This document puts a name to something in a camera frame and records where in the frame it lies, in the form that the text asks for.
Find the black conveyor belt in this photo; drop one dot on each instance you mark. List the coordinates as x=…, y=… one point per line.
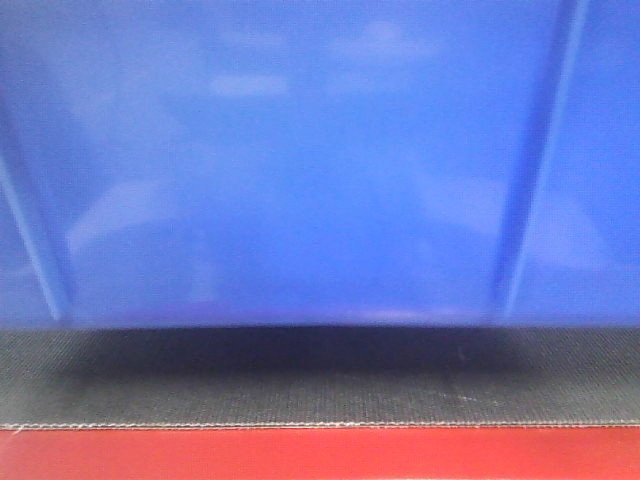
x=319, y=377

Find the red conveyor side frame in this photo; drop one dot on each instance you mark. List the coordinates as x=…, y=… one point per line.
x=333, y=453

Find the large blue plastic bin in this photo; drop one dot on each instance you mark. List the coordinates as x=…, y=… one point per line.
x=410, y=163

